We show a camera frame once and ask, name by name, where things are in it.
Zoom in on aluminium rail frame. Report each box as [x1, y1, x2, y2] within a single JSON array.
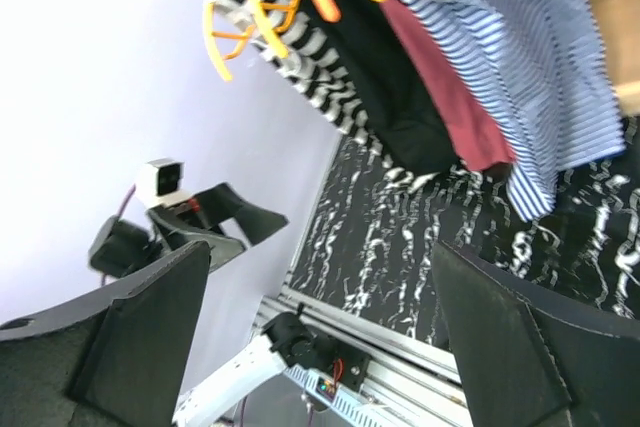
[[254, 141, 488, 426]]

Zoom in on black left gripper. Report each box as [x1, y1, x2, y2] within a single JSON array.
[[0, 182, 290, 427]]

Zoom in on maroon tank top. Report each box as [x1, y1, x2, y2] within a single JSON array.
[[380, 0, 515, 179]]

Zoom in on white slotted cable duct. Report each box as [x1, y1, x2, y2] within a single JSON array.
[[284, 365, 406, 427]]

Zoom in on yellow hanger under striped top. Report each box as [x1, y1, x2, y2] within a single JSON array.
[[203, 0, 305, 82]]

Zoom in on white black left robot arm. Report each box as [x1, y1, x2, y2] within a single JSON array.
[[1, 182, 350, 426]]

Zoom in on blue white striped tank top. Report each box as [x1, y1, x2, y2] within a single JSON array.
[[400, 0, 625, 221]]

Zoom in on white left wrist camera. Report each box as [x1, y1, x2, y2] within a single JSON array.
[[135, 158, 190, 209]]

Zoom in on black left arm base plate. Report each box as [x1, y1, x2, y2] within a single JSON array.
[[321, 337, 372, 392]]

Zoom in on black white striped tank top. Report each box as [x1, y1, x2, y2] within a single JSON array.
[[205, 0, 396, 148]]

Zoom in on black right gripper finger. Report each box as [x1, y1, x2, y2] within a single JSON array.
[[432, 242, 639, 427]]

